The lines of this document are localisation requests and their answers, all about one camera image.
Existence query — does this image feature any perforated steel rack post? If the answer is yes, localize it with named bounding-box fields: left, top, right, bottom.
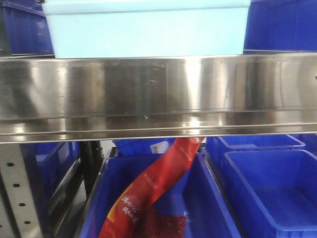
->
left=0, top=144, right=43, bottom=238

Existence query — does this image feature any upper right dark blue bin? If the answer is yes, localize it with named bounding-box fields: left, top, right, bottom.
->
left=244, top=0, right=317, bottom=52

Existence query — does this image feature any blue bin behind package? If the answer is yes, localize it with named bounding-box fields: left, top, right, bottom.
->
left=112, top=138, right=175, bottom=156

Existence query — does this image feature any upper left dark blue bin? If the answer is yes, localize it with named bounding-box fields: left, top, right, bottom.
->
left=0, top=0, right=53, bottom=55

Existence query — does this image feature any dark blue bin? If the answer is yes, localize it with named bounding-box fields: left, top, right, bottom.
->
left=0, top=0, right=53, bottom=55
left=244, top=0, right=317, bottom=52

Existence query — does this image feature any blue bin behind post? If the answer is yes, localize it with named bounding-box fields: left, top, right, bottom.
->
left=32, top=142, right=80, bottom=201

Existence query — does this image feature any steel flow rack shelf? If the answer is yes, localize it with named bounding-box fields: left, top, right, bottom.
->
left=0, top=51, right=317, bottom=144

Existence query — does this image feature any light blue bin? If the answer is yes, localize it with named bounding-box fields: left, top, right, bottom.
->
left=43, top=0, right=251, bottom=58

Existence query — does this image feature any front blue crate with package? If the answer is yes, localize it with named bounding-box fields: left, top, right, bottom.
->
left=77, top=153, right=240, bottom=238

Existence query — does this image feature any blue crate near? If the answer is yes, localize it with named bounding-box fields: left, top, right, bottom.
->
left=224, top=150, right=317, bottom=238

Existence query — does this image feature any red package in bin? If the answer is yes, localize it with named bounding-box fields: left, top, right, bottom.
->
left=98, top=137, right=205, bottom=238

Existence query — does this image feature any far right rear blue bin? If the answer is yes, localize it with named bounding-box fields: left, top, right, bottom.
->
left=206, top=134, right=306, bottom=169

